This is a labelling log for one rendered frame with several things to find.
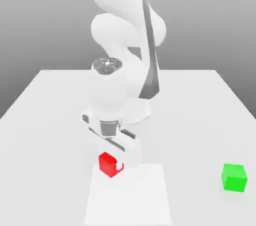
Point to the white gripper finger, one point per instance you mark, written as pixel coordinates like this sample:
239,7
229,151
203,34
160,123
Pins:
119,164

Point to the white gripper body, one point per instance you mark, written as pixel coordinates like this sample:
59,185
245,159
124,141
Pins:
130,147

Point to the small red cube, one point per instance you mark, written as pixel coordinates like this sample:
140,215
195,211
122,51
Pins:
107,164

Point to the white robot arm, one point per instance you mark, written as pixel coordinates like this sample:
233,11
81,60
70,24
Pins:
112,93

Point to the small green cube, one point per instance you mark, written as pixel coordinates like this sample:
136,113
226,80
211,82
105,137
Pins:
234,177

